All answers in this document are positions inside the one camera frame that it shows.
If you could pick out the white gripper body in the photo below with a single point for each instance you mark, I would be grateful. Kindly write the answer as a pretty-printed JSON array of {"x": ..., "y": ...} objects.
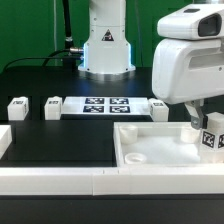
[{"x": 188, "y": 63}]

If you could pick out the white front fence bar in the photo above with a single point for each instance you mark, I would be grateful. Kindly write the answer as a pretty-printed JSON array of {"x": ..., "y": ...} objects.
[{"x": 112, "y": 181}]

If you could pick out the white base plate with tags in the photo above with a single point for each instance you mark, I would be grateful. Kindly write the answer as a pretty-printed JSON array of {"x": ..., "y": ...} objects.
[{"x": 105, "y": 106}]

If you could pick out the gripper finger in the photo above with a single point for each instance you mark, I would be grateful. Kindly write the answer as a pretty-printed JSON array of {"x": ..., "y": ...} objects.
[{"x": 194, "y": 108}]

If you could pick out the white left fence bar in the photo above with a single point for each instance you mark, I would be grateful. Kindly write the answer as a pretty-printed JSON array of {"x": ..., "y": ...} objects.
[{"x": 5, "y": 138}]

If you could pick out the white fence bar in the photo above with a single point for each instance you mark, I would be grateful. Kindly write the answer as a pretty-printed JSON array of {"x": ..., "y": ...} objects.
[
  {"x": 112, "y": 181},
  {"x": 5, "y": 138}
]

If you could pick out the white square tabletop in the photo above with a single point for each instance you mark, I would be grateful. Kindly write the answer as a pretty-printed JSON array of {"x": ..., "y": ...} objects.
[{"x": 156, "y": 144}]

